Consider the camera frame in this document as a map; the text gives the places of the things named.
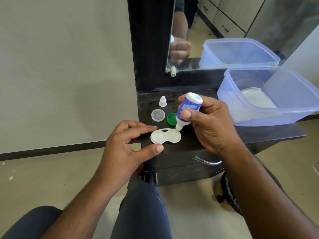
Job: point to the person's right hand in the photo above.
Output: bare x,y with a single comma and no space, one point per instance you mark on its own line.
214,129

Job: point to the person's left hand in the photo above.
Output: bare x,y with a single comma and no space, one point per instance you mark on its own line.
119,156

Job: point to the green lens cap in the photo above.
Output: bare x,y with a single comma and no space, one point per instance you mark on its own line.
171,118

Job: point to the small white bottle cap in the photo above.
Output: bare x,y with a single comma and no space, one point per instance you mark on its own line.
162,101

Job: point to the stack of white tissues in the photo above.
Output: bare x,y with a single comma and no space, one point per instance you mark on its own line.
258,98

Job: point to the clear blue plastic container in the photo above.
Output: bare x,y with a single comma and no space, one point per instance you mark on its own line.
294,89

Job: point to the blue white solution bottle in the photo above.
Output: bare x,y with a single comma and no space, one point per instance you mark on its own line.
193,99

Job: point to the grey trousers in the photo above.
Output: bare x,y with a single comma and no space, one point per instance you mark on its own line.
142,214

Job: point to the white contact lens case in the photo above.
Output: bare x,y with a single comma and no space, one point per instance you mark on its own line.
159,136

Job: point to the person's right forearm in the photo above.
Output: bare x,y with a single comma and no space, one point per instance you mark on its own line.
274,204

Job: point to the dresser mirror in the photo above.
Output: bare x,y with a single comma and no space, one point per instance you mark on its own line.
236,17

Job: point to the white clear lens cap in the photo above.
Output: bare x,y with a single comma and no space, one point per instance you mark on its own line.
158,115

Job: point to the black lined trash bin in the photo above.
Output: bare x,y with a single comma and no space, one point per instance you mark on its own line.
228,196

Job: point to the white floor scrap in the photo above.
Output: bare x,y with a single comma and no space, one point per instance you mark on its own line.
315,169

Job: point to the black dresser cabinet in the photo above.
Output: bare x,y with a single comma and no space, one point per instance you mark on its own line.
179,171

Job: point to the person's left forearm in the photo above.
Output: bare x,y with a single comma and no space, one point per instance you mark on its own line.
84,211

